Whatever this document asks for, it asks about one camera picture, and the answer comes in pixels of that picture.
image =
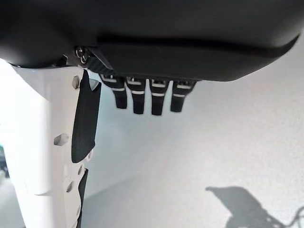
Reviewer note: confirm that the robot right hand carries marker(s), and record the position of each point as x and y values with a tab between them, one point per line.
154	31

